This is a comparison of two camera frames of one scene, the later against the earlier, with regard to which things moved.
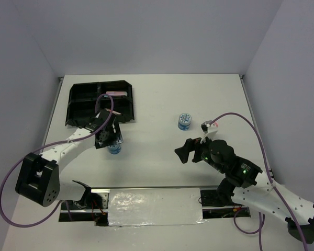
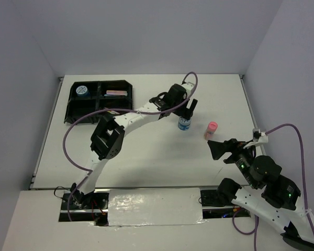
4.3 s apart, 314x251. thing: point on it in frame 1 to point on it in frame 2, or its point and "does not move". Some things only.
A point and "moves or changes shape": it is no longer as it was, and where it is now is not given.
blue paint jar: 115,149 moves or changes shape
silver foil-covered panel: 157,206 does not move
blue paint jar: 184,120 does not move
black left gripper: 116,137 to 184,112
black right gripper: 190,145 to 232,145
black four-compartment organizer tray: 82,98 does not move
